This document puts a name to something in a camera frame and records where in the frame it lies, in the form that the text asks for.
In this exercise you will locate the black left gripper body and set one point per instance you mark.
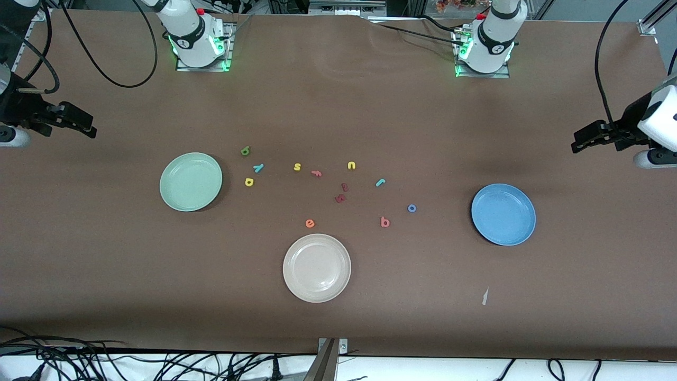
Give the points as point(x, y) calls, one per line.
point(631, 122)

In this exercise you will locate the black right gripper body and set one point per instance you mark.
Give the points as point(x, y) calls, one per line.
point(20, 110)

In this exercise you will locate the pink foam letter b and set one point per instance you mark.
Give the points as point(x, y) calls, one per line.
point(384, 223)

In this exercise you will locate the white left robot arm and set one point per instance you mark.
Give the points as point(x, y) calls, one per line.
point(494, 42)

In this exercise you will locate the blue plate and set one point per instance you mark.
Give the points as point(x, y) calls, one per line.
point(503, 214)

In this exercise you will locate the pale green plate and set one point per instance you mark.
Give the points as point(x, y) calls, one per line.
point(190, 181)

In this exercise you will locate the white tape scrap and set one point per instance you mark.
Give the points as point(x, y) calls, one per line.
point(484, 297)

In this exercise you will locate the dried flower bunch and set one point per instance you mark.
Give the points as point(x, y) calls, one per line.
point(460, 4)

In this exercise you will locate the brown table cover sheet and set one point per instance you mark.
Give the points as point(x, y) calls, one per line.
point(338, 106)

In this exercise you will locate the grey equipment box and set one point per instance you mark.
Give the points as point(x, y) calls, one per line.
point(346, 6)

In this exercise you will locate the beige plate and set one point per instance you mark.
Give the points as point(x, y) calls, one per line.
point(317, 268)

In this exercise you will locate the aluminium support beam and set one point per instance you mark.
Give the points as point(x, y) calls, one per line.
point(322, 368)

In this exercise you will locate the aluminium corner post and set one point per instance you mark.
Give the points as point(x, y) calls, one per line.
point(653, 18)

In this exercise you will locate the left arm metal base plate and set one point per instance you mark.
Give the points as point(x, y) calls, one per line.
point(502, 75)

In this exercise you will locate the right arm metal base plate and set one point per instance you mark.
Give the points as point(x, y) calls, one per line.
point(182, 67)

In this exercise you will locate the metal table edge bracket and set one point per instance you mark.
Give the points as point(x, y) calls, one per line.
point(342, 346)

